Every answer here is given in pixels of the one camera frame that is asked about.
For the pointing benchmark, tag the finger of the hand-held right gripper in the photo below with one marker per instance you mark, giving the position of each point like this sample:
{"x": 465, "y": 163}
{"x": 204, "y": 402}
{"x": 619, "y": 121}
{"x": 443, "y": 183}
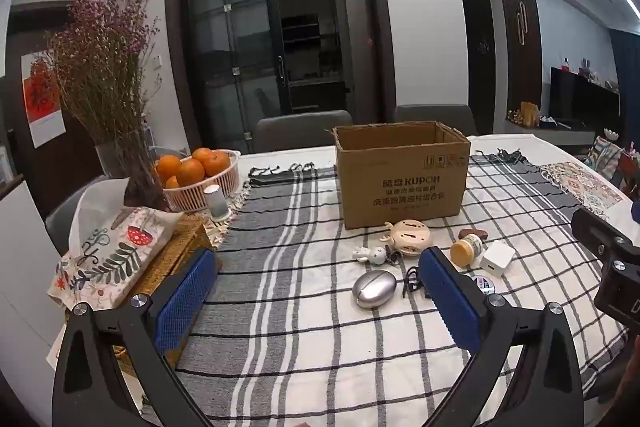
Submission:
{"x": 595, "y": 227}

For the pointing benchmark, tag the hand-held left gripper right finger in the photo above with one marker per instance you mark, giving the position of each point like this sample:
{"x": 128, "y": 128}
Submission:
{"x": 450, "y": 302}

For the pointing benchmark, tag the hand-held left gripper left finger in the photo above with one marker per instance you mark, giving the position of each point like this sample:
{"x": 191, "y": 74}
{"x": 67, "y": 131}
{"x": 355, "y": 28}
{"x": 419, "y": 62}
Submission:
{"x": 185, "y": 302}

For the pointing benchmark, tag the round tin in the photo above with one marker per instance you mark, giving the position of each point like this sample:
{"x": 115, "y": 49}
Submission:
{"x": 484, "y": 283}

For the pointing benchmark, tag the white charger cube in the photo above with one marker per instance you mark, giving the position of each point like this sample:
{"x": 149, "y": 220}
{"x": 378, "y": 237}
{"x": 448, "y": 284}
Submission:
{"x": 497, "y": 258}

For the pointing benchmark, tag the brown wooden comb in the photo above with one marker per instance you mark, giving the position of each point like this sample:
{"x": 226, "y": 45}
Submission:
{"x": 472, "y": 234}

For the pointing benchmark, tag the silver oval case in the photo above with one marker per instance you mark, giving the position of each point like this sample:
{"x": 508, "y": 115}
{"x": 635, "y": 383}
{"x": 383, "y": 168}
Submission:
{"x": 374, "y": 289}

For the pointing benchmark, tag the cream round deer toy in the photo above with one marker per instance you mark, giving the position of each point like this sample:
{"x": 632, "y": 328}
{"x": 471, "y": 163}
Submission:
{"x": 407, "y": 237}

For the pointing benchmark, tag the brown cardboard box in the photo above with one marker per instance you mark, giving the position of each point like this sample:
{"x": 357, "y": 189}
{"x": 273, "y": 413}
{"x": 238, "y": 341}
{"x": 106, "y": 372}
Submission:
{"x": 400, "y": 177}

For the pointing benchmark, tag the colourful patterned mat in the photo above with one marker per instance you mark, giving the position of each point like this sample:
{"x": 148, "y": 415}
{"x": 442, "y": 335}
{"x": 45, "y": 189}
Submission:
{"x": 580, "y": 187}

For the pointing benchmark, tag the black keys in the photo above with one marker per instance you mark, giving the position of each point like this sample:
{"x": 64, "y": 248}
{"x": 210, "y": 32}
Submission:
{"x": 412, "y": 281}

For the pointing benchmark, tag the small jar with yellow lid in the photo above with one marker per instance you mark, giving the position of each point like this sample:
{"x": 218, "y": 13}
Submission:
{"x": 465, "y": 253}

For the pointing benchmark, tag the gold woven box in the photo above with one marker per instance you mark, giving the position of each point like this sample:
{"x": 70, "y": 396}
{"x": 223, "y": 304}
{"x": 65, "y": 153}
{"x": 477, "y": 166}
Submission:
{"x": 175, "y": 247}

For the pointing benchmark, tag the chair with floral cushion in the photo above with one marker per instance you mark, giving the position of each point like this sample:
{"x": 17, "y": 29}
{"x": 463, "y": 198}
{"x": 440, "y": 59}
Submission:
{"x": 607, "y": 162}

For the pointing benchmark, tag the floral fabric tissue cover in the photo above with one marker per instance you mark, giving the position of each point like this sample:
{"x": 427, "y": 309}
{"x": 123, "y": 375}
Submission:
{"x": 115, "y": 247}

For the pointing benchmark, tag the white rabbit figurine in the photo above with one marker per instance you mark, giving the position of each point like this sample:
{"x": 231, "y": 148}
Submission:
{"x": 370, "y": 255}

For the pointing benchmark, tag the grey television cabinet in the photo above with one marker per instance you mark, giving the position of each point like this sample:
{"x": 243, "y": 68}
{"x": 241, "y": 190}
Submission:
{"x": 555, "y": 134}

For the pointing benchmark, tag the small white cup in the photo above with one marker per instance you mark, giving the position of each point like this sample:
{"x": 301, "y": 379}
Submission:
{"x": 216, "y": 202}

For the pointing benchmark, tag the white plastic basket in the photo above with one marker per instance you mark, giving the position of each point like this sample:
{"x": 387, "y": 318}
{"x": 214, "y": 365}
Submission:
{"x": 220, "y": 189}

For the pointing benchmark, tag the grey white plaid tablecloth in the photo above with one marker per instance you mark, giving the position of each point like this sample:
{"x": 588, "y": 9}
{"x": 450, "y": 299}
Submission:
{"x": 300, "y": 257}

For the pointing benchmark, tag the black television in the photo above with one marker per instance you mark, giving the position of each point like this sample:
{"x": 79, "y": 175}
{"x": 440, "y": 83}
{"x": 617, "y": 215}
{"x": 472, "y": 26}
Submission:
{"x": 582, "y": 97}

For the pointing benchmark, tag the pile of oranges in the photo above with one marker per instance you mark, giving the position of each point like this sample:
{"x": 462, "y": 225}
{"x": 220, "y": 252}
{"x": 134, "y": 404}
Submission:
{"x": 190, "y": 171}

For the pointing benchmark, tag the grey dining chair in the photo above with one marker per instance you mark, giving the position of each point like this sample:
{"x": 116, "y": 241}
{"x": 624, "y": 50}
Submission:
{"x": 435, "y": 117}
{"x": 65, "y": 217}
{"x": 300, "y": 132}

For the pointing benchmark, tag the blue curtain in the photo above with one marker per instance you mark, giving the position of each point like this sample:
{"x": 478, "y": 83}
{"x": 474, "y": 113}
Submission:
{"x": 627, "y": 77}

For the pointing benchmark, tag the glass vase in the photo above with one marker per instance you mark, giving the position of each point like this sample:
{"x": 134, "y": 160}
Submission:
{"x": 112, "y": 157}

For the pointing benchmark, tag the dark wooden door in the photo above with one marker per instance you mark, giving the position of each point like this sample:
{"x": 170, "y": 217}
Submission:
{"x": 520, "y": 32}

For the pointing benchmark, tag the dark sliding glass door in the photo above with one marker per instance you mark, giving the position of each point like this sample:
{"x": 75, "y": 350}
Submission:
{"x": 235, "y": 47}

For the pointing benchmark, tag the grey refrigerator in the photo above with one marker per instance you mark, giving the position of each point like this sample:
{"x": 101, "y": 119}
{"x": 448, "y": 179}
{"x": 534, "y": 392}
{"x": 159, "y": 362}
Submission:
{"x": 355, "y": 37}

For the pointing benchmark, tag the white light switch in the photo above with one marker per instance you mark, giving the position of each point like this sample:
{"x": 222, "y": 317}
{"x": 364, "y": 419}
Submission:
{"x": 157, "y": 62}

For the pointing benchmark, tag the red wall calendar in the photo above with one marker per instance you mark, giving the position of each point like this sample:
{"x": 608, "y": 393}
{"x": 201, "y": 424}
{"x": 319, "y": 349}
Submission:
{"x": 42, "y": 97}

